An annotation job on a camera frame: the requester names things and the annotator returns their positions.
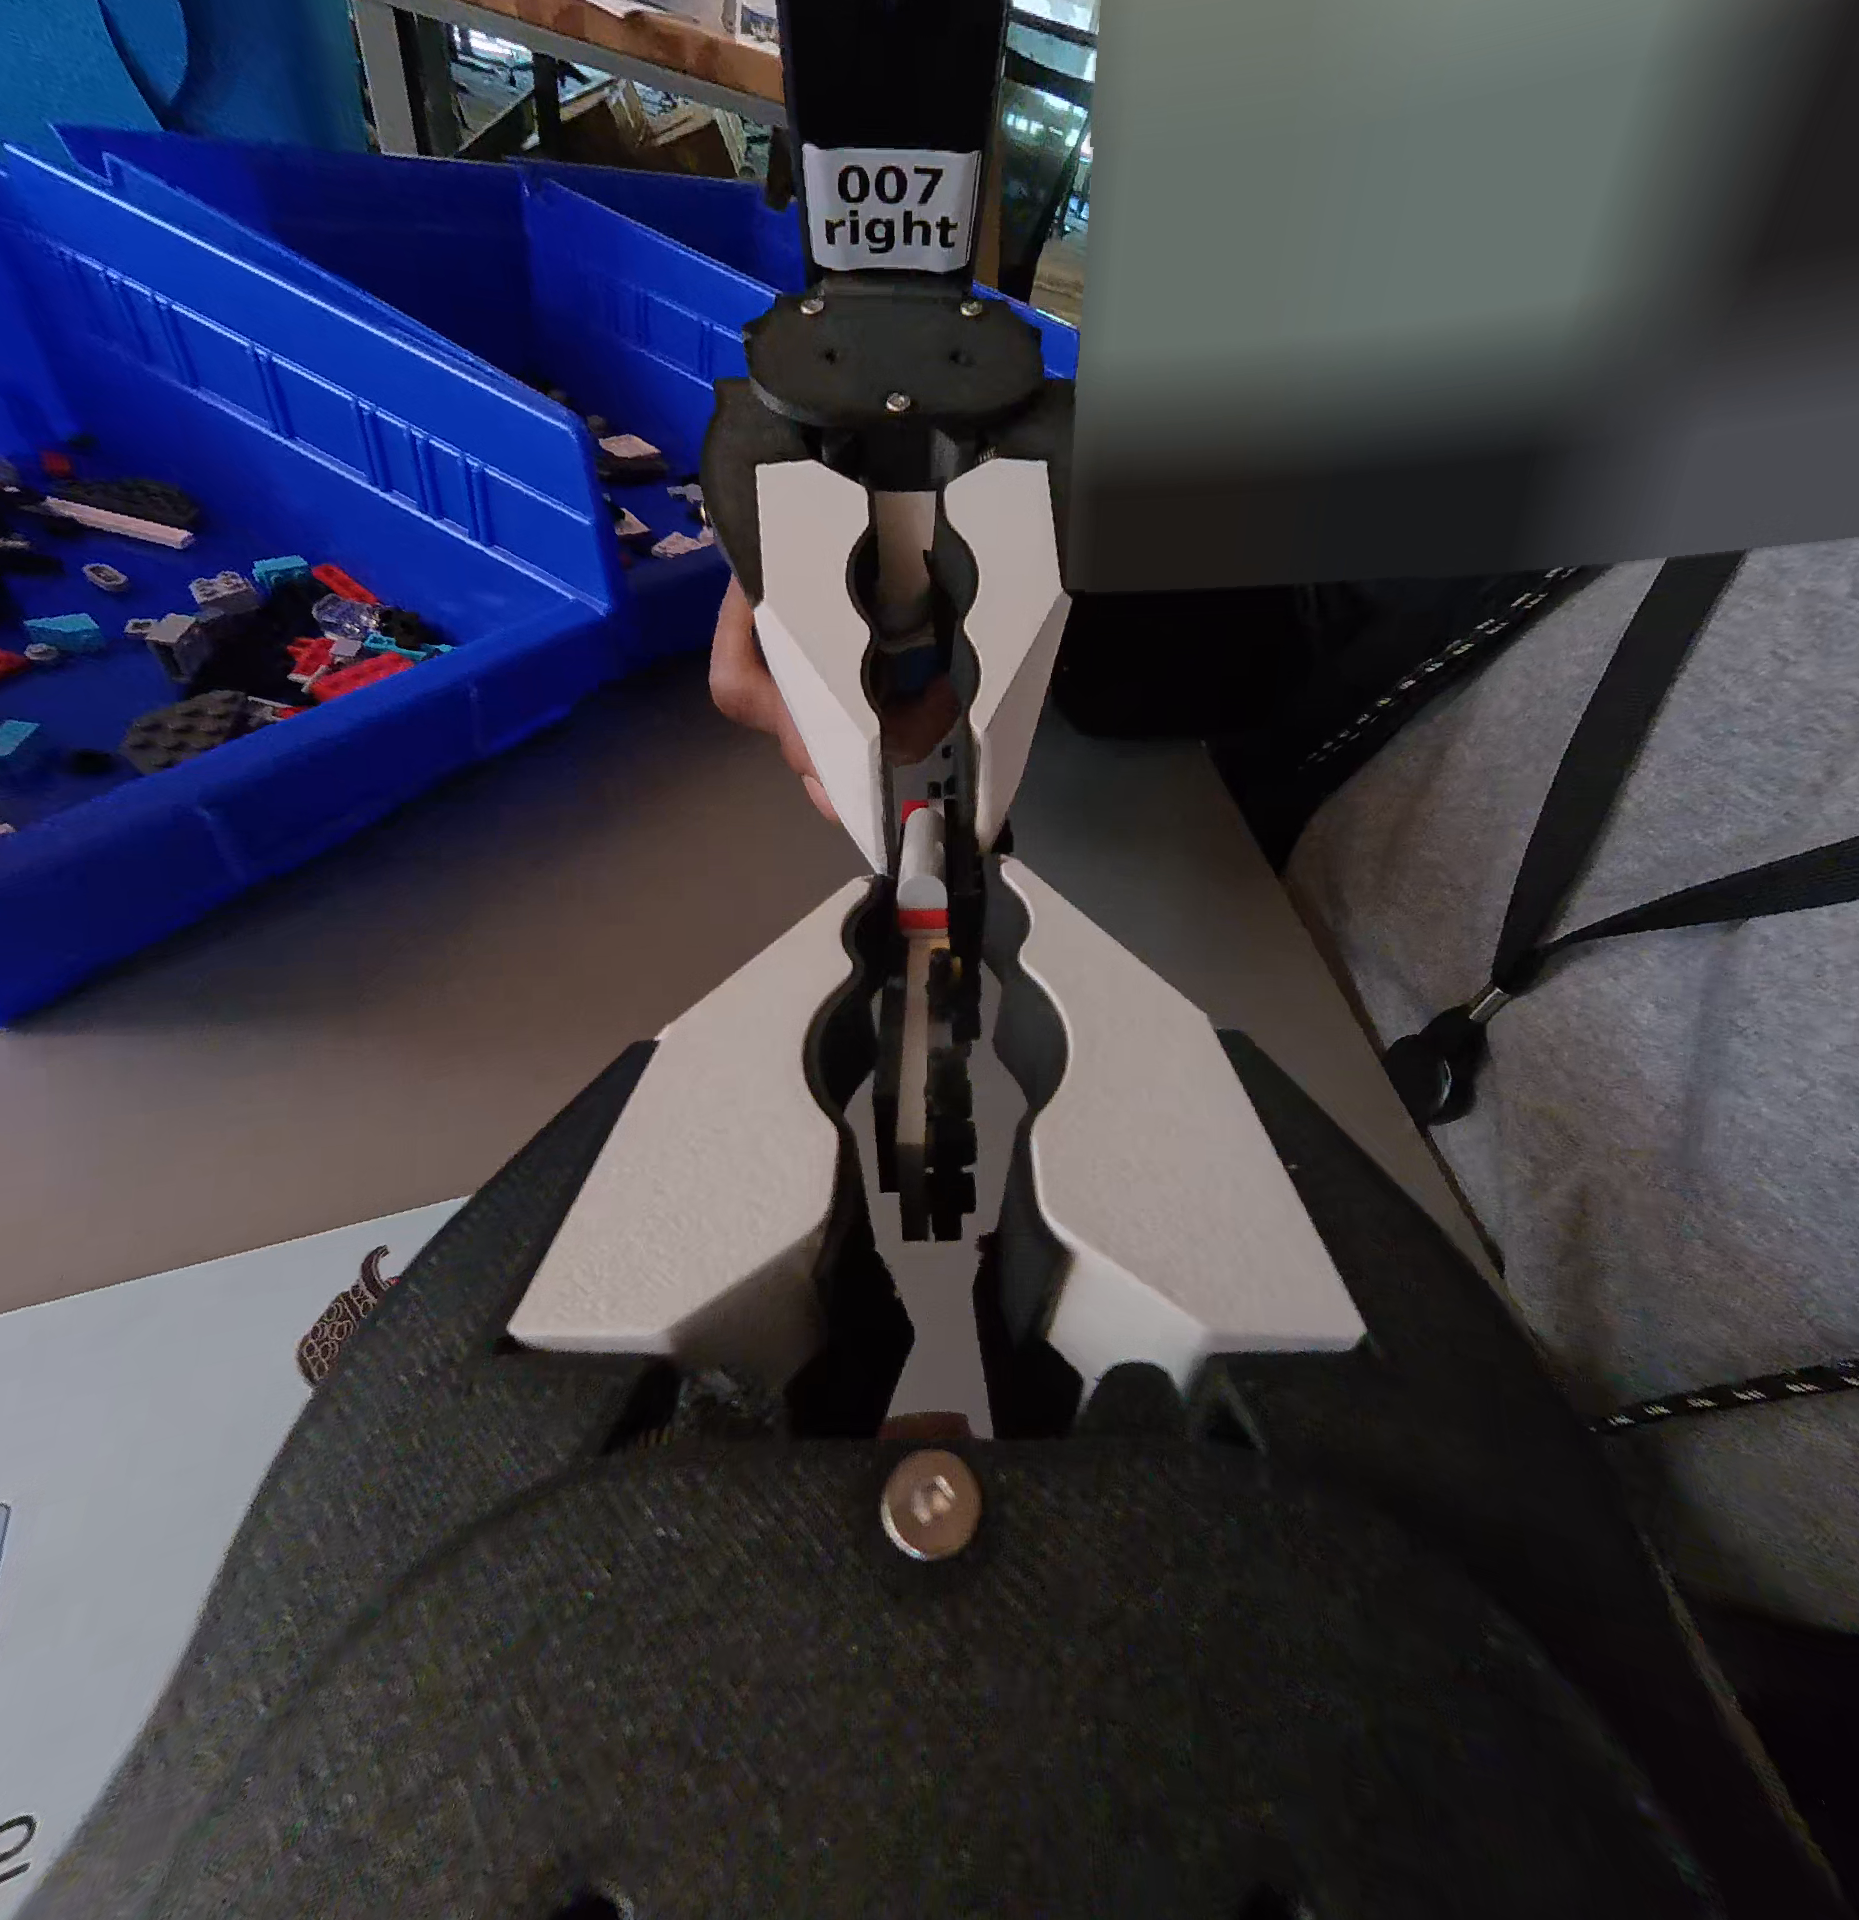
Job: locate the person's right hand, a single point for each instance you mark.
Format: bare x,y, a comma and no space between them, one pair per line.
765,705

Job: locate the brick instruction booklet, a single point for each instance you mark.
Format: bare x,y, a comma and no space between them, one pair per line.
121,1426

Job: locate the pile of small bricks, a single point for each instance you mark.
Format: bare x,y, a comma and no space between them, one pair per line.
627,451
211,717

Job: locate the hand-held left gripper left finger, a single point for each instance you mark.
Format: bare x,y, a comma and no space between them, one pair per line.
674,1182

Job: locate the grey red brick model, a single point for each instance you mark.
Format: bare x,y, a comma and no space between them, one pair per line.
932,1112

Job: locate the blue felt bag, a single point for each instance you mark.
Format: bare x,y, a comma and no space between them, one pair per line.
59,62

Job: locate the wooden table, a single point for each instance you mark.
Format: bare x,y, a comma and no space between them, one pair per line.
646,44

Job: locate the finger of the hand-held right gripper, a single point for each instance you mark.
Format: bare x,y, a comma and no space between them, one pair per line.
800,599
1020,599

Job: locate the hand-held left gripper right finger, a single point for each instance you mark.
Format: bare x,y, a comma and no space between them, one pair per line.
1194,1182

